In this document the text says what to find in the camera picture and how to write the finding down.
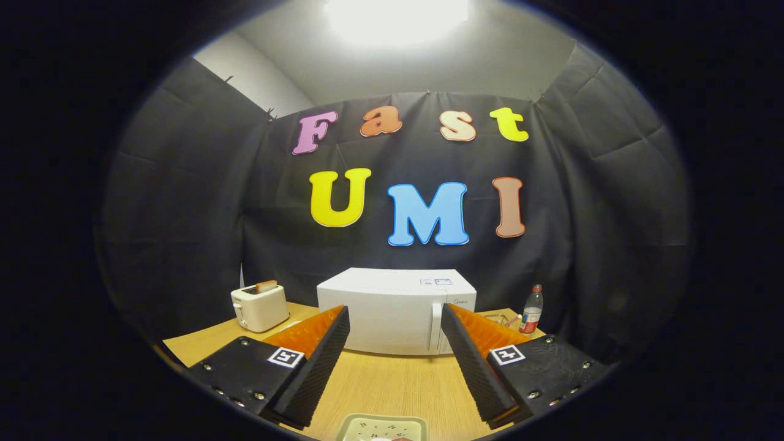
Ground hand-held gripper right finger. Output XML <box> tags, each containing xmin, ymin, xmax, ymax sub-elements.
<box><xmin>441</xmin><ymin>303</ymin><xmax>613</xmax><ymax>429</ymax></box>

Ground pale rectangular tray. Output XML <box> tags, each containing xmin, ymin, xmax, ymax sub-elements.
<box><xmin>336</xmin><ymin>414</ymin><xmax>429</xmax><ymax>441</ymax></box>

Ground clear plastic water bottle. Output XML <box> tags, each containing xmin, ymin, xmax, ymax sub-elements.
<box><xmin>519</xmin><ymin>284</ymin><xmax>545</xmax><ymax>335</ymax></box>

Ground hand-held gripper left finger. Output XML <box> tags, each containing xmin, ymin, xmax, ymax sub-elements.
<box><xmin>187</xmin><ymin>305</ymin><xmax>351</xmax><ymax>429</ymax></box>

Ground white microwave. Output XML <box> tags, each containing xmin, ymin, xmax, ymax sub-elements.
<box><xmin>317</xmin><ymin>268</ymin><xmax>478</xmax><ymax>356</ymax></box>

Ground white toaster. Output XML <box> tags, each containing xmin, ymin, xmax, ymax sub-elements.
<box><xmin>231</xmin><ymin>284</ymin><xmax>290</xmax><ymax>333</ymax></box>

